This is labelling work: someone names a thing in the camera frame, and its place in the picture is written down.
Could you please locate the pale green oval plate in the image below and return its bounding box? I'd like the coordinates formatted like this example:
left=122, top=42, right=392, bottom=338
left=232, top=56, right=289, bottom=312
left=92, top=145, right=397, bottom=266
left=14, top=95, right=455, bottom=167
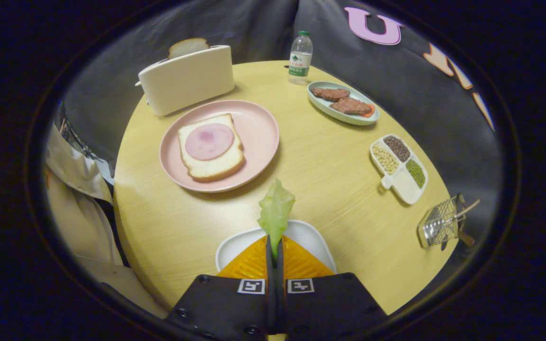
left=307, top=81, right=380, bottom=126

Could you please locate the white plate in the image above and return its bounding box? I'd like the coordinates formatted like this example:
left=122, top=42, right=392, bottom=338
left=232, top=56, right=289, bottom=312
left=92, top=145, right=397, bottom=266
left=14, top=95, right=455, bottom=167
left=215, top=219, right=337, bottom=274

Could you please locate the pile of dark beans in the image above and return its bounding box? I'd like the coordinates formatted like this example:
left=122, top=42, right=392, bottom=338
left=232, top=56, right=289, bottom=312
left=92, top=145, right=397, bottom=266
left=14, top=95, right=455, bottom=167
left=383, top=136, right=411, bottom=162

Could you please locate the green lettuce leaf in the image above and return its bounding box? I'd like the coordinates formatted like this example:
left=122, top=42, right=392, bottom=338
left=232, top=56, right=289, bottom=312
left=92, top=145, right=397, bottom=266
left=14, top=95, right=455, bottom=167
left=257, top=178, right=296, bottom=261

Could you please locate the pink ham slice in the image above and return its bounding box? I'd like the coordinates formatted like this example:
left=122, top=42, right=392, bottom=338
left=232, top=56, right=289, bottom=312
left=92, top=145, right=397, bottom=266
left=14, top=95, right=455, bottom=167
left=185, top=123, right=235, bottom=161

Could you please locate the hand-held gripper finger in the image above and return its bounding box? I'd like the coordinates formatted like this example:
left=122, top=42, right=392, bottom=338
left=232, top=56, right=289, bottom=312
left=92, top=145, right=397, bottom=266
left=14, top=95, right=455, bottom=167
left=277, top=235, right=388, bottom=341
left=166, top=235, right=278, bottom=341

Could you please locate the brown meat piece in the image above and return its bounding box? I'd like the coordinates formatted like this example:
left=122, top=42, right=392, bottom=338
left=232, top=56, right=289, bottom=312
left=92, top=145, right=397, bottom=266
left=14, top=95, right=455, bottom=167
left=330, top=97, right=372, bottom=115
left=311, top=87, right=351, bottom=102

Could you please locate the pink round plate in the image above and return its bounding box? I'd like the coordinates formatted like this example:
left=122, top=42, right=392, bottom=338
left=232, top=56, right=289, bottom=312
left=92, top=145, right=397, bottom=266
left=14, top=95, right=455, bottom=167
left=159, top=99, right=280, bottom=193

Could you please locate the black backdrop cloth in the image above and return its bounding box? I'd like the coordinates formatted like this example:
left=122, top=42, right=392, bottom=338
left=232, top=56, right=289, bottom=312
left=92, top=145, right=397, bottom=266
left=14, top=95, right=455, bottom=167
left=62, top=0, right=503, bottom=228

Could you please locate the pile of yellow soybeans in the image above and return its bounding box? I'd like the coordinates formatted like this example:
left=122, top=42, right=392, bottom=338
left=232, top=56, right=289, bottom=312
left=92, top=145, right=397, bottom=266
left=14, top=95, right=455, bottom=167
left=373, top=146, right=399, bottom=175

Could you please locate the white bread slice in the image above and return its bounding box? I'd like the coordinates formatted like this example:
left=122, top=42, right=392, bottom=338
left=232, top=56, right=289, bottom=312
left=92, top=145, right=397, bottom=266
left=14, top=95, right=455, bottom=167
left=168, top=38, right=210, bottom=60
left=177, top=113, right=246, bottom=182

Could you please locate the white divided dish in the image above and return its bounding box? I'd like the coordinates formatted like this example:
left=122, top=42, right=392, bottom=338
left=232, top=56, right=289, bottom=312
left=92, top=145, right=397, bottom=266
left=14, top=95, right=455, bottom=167
left=370, top=134, right=429, bottom=205

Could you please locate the person's light clothing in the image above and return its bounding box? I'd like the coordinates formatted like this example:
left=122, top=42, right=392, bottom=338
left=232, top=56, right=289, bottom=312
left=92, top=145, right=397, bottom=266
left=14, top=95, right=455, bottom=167
left=45, top=123, right=169, bottom=319

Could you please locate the pile of green beans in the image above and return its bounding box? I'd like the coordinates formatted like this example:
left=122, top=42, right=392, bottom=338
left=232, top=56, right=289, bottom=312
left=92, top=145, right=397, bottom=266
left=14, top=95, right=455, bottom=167
left=406, top=160, right=426, bottom=188

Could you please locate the clear water bottle green cap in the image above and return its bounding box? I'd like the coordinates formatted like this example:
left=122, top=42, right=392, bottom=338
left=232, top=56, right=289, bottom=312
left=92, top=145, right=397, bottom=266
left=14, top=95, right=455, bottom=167
left=288, top=31, right=313, bottom=86

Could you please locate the white toaster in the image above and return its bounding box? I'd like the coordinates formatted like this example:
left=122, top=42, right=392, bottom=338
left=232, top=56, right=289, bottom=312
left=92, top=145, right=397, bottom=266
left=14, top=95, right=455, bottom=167
left=135, top=45, right=236, bottom=117

